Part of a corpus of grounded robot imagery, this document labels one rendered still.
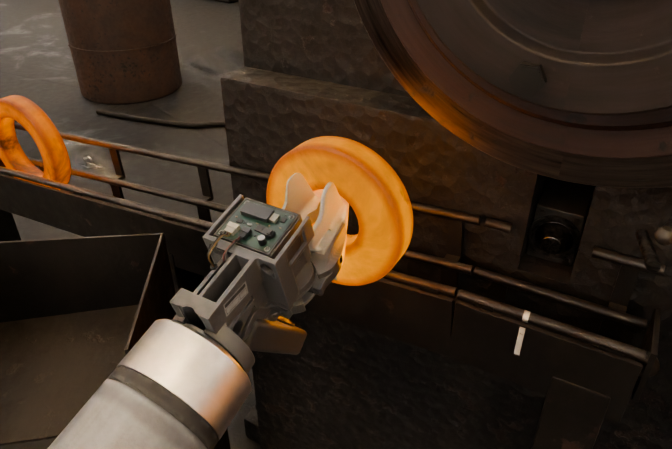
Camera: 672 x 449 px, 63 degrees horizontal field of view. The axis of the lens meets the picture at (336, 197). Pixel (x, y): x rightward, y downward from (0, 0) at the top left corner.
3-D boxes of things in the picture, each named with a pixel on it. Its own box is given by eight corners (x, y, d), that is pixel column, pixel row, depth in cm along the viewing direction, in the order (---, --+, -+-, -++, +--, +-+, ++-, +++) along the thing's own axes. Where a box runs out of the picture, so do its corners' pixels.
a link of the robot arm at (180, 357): (233, 456, 40) (139, 402, 45) (269, 398, 43) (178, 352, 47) (195, 402, 34) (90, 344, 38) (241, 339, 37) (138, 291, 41)
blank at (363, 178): (275, 127, 58) (255, 138, 55) (413, 145, 50) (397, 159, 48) (292, 252, 65) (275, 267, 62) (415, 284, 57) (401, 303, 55)
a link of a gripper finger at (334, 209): (364, 155, 51) (313, 224, 45) (369, 200, 55) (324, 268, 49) (335, 147, 52) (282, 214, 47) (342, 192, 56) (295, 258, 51)
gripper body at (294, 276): (318, 211, 44) (228, 333, 37) (332, 276, 50) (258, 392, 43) (241, 187, 47) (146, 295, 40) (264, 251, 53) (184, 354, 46)
